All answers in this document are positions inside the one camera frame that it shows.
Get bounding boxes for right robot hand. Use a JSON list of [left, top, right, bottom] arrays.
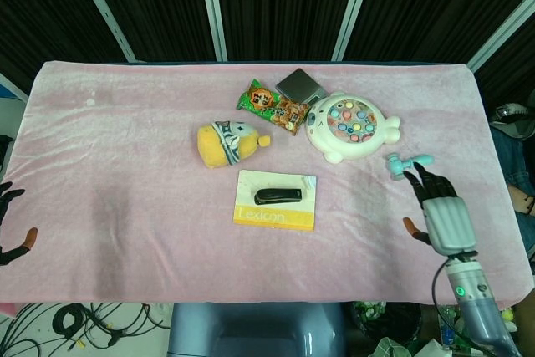
[[402, 161, 478, 256]]

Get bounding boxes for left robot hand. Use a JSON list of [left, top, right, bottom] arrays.
[[0, 181, 38, 268]]

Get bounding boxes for black stapler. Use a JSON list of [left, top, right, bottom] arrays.
[[252, 187, 303, 204]]

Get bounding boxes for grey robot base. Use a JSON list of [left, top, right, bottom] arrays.
[[167, 302, 346, 357]]

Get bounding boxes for Lexicon yellow white box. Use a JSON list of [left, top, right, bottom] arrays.
[[232, 169, 318, 232]]

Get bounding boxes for teal toy hammer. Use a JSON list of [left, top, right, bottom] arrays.
[[385, 153, 435, 180]]

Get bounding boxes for green plastic bottle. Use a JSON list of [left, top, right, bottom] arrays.
[[439, 306, 457, 348]]

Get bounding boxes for white fishing game toy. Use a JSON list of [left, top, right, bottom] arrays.
[[303, 91, 401, 164]]

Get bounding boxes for pink table cloth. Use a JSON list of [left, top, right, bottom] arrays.
[[0, 60, 534, 305]]

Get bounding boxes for grey digital scale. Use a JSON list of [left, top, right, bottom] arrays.
[[275, 68, 329, 105]]

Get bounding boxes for green snack packet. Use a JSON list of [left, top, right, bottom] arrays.
[[237, 78, 311, 137]]

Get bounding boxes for yellow plush toy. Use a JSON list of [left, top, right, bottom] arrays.
[[196, 120, 273, 170]]

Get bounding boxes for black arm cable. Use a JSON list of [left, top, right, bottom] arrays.
[[431, 254, 477, 352]]

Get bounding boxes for black floor cables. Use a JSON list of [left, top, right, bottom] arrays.
[[0, 301, 172, 357]]

